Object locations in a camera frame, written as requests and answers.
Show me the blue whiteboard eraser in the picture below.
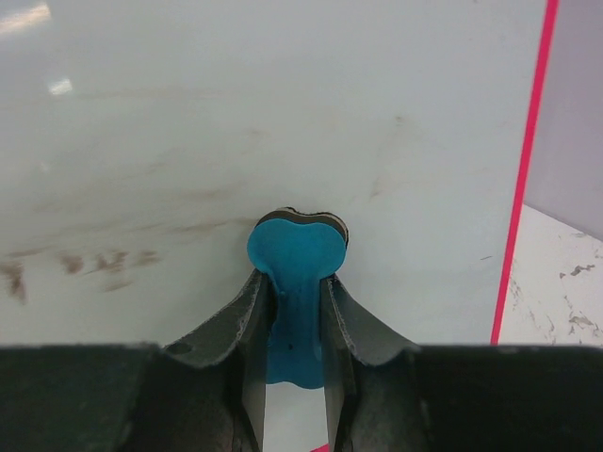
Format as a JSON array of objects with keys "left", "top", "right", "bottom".
[{"left": 247, "top": 207, "right": 349, "bottom": 390}]

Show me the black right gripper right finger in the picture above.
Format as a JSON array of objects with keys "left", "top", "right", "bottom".
[{"left": 320, "top": 277, "right": 602, "bottom": 451}]

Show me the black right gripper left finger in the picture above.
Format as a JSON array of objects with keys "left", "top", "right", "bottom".
[{"left": 1, "top": 271, "right": 273, "bottom": 451}]

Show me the pink framed whiteboard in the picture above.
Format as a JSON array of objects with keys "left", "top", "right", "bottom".
[{"left": 1, "top": 1, "right": 556, "bottom": 451}]

